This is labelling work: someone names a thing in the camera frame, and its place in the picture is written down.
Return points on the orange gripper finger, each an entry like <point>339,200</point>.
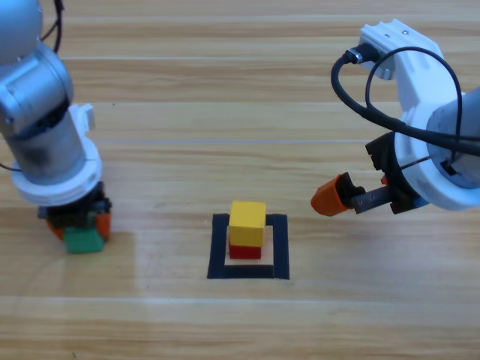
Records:
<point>384,180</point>
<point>105,225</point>
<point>332,197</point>
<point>57,230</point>

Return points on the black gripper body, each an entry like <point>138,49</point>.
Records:
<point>78,213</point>
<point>393,187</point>

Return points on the green wooden block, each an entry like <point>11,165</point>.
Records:
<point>84,242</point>

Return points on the yellow wooden block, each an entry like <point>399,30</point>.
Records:
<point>247,225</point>

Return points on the red wooden block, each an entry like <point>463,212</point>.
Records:
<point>243,252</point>

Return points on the black tape square outline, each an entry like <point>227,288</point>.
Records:
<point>217,247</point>

